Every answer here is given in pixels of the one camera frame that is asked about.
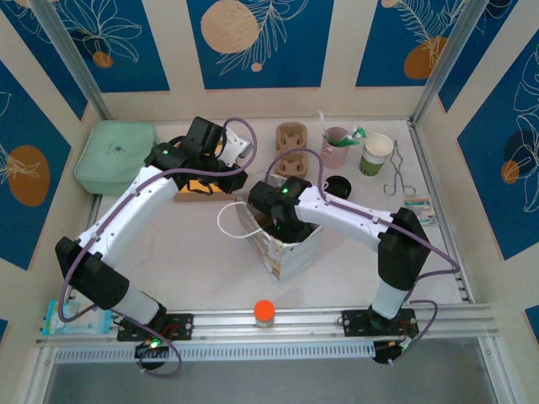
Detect white paper gift bag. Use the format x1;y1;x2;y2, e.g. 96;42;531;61
217;174;332;284

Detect blue wet wipes pack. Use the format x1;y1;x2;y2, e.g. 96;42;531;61
41;299;115;337

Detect brown cardboard box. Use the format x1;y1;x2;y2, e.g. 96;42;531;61
174;141;249;203

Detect brown pulp cup carrier stack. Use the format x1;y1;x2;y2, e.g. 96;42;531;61
275;121;311;178

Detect black cup lid stack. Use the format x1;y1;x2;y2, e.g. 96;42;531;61
323;175;353;201

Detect mint green zip pouch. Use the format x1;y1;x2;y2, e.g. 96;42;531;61
73;120;163;197

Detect pink cup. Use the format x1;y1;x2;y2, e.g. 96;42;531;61
318;127;350;168

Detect green white sachet bundle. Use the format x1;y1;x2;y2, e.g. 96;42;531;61
323;125;367;148

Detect orange round button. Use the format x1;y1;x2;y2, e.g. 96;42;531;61
253;299;277;328

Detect green white paper cup stack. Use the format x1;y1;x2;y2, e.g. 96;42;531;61
360;133;395;176

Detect small printed sachet packet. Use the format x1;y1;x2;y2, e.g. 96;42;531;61
404;194;437;226

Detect black controller board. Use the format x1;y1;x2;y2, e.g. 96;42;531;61
134;339;170;359
373;339;413;365

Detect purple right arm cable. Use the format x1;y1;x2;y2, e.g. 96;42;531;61
264;146;462;363

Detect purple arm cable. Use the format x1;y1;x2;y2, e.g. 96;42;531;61
57;116;259;378
264;146;462;363

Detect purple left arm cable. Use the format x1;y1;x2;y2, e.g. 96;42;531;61
57;116;259;378

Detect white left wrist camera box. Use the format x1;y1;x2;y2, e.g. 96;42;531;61
218;129;253;163

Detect aluminium table side rail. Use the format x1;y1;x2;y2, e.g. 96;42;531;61
77;194;104;245
407;120;476;304

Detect metal wire tongs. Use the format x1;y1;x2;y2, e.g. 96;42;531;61
382;141;416;197

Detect aluminium front rail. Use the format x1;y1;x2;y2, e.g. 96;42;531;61
35;303;500;346

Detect aluminium frame post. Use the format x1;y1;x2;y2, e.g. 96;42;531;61
408;0;494;124
29;0;114;122

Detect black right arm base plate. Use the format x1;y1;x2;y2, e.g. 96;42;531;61
341;309;420;338

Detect white slotted cable duct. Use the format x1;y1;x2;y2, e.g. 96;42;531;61
53;339;376;364

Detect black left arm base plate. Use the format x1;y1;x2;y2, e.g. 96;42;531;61
116;313;195;342

